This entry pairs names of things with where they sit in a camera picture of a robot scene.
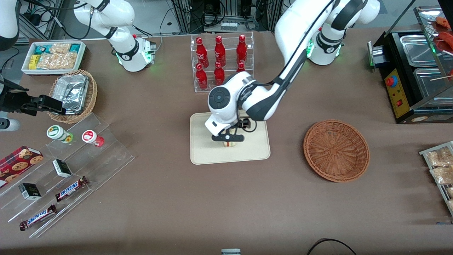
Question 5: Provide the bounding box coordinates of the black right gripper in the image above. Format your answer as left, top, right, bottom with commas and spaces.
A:
0, 81, 67, 117

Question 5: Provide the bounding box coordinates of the beige plastic tray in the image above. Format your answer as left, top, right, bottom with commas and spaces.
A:
190, 109, 271, 165

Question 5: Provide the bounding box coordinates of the oval tan wicker basket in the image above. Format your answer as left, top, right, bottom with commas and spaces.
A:
47, 69, 98, 124

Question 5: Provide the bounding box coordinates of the round brown wicker basket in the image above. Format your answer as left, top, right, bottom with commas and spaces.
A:
303, 120, 371, 183

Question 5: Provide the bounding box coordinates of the aluminium foil container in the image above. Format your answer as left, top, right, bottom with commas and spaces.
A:
52, 74, 90, 115

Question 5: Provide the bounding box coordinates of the green lidded white cup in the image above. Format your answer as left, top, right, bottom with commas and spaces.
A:
46, 125, 74, 144

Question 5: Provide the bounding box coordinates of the white rectangular snack bin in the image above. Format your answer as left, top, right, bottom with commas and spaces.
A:
21, 41, 87, 76

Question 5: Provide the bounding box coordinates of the large clear peanut bag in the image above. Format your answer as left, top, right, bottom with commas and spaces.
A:
36, 52, 78, 70

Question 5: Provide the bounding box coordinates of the red lidded white cup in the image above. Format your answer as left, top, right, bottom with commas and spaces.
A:
82, 130, 105, 148

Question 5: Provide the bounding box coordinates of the small clear peanut bag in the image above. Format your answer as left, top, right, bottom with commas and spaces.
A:
49, 43, 71, 54

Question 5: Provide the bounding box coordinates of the small black carton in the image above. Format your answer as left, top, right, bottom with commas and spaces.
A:
18, 183, 42, 201
52, 159, 73, 179

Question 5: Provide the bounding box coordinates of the red chocolate cookie box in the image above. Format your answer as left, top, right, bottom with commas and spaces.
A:
0, 146, 44, 188

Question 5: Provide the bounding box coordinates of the clear acrylic stepped display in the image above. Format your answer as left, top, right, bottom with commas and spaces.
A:
0, 113, 135, 239

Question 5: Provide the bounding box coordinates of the Snickers chocolate bar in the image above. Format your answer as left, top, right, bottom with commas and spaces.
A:
19, 204, 57, 231
55, 176, 89, 203

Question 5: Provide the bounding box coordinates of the clear acrylic bottle rack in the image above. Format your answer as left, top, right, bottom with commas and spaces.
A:
190, 31, 254, 94

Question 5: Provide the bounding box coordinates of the black food warmer machine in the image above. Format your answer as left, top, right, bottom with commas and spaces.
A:
367, 5, 453, 124

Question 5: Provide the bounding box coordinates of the steel food pan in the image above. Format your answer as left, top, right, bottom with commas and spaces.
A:
413, 67, 453, 99
400, 34, 441, 67

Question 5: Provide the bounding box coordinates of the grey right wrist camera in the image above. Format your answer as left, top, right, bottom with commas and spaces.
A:
0, 118, 21, 132

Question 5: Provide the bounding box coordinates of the black looped floor cable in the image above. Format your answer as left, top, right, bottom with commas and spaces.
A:
306, 238, 358, 255

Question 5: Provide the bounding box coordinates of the grey wire rack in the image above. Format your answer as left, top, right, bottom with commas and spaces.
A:
419, 141, 453, 217

